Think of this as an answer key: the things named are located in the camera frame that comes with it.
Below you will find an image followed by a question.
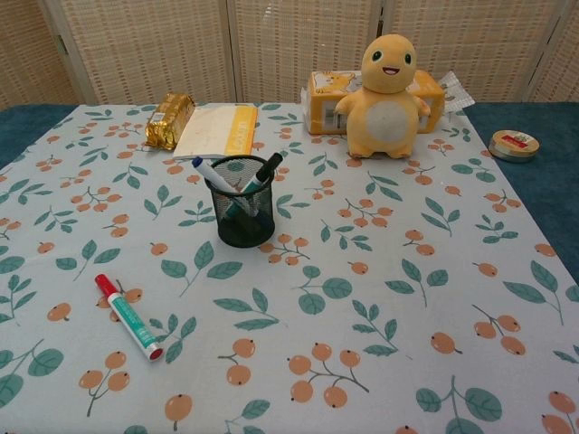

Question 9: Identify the red-capped whiteboard marker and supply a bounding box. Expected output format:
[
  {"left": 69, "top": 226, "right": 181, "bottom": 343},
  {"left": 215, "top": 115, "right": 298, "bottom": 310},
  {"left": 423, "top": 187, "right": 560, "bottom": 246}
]
[{"left": 93, "top": 273, "right": 164, "bottom": 363}]

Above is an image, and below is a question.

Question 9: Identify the black mesh pen holder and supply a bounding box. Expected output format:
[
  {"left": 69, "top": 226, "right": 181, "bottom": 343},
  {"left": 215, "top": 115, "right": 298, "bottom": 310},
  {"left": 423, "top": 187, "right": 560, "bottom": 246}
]
[{"left": 204, "top": 155, "right": 277, "bottom": 249}]

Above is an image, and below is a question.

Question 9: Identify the black-capped marker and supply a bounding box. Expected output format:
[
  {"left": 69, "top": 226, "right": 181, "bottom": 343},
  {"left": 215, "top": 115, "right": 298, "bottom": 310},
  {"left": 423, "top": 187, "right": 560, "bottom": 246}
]
[{"left": 225, "top": 152, "right": 285, "bottom": 219}]

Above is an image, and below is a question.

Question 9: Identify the blue-capped marker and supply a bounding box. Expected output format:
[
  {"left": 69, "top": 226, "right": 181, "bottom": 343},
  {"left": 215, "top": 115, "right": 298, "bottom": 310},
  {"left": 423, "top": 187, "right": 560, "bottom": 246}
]
[{"left": 191, "top": 156, "right": 254, "bottom": 227}]

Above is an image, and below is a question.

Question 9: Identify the floral print tablecloth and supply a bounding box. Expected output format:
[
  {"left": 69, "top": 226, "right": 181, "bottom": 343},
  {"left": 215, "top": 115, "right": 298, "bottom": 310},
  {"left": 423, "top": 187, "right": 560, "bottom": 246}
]
[{"left": 0, "top": 102, "right": 579, "bottom": 434}]

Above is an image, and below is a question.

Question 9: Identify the white and yellow notepad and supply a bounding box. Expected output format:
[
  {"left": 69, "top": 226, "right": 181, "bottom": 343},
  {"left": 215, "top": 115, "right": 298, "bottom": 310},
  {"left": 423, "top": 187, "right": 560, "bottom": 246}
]
[{"left": 173, "top": 106, "right": 260, "bottom": 160}]

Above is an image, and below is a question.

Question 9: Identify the orange cat print tissue pack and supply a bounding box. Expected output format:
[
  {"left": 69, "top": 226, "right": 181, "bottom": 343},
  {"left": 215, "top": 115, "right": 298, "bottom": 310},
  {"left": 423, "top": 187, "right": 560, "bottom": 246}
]
[{"left": 301, "top": 70, "right": 447, "bottom": 136}]

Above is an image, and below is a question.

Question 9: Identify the yellow plush toy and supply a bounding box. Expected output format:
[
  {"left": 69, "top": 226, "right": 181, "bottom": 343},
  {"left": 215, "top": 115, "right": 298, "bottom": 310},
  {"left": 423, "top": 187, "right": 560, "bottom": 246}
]
[{"left": 334, "top": 34, "right": 431, "bottom": 159}]

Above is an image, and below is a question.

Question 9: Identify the gold foil snack package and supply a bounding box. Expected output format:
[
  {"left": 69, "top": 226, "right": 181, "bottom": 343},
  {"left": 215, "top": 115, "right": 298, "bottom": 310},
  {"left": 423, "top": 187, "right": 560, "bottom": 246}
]
[{"left": 144, "top": 92, "right": 196, "bottom": 151}]

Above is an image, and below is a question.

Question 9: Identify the woven folding screen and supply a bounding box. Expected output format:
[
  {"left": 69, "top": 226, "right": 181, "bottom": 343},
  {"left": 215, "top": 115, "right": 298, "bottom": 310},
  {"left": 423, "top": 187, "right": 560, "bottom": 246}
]
[{"left": 0, "top": 0, "right": 579, "bottom": 109}]

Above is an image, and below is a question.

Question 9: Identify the round metal tin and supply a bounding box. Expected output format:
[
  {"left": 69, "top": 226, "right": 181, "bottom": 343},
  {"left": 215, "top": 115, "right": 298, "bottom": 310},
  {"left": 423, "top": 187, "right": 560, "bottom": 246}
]
[{"left": 488, "top": 129, "right": 541, "bottom": 160}]

